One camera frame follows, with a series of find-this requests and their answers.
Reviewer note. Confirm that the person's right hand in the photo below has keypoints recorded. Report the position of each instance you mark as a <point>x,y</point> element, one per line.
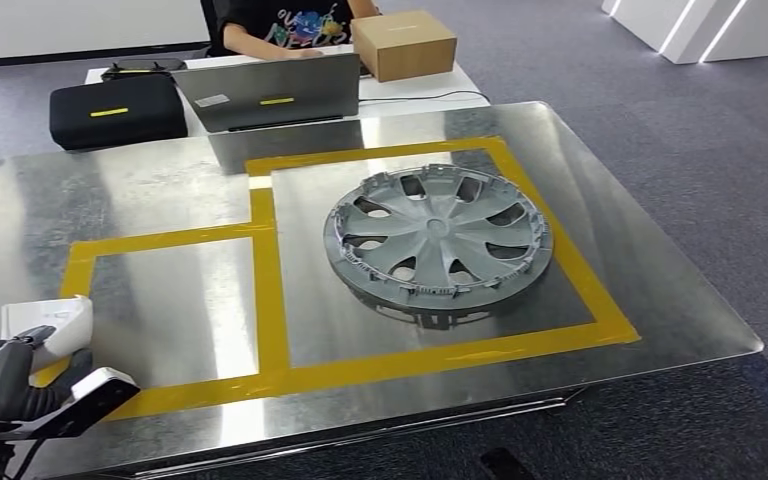
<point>304,54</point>

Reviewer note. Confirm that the white plastic body part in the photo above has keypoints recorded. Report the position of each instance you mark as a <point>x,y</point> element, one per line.
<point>59,318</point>

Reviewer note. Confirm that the black case with yellow sticker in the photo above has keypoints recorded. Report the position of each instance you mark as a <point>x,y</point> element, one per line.
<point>119,122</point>

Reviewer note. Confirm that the yellow workbench tape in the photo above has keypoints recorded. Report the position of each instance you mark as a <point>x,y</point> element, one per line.
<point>268,285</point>

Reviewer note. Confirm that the person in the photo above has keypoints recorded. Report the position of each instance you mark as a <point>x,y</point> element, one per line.
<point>278,20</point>

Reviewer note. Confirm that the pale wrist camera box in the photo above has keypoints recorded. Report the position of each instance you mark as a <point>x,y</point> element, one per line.
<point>102,387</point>

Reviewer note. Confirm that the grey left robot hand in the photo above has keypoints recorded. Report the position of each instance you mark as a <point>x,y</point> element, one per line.
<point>0,384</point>

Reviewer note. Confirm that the brown cardboard box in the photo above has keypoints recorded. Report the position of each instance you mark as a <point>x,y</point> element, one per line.
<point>404,46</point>

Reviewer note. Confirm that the white stepped platform with lights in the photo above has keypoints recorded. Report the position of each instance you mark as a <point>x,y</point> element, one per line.
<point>689,26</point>

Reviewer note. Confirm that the flat black device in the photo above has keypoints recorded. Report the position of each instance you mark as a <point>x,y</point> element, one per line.
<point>145,65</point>

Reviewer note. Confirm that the person's right forearm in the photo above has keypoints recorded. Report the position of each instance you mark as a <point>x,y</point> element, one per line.
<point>251,43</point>

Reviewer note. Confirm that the person's left forearm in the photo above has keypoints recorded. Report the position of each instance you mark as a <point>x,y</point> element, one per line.
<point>363,6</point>

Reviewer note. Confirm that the white table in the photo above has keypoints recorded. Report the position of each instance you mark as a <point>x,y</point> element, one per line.
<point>424,93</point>

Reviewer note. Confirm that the grey wheel hubcap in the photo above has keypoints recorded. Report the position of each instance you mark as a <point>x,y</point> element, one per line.
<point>437,228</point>

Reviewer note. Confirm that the grey laptop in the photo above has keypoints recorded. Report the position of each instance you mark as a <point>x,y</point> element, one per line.
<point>271,93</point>

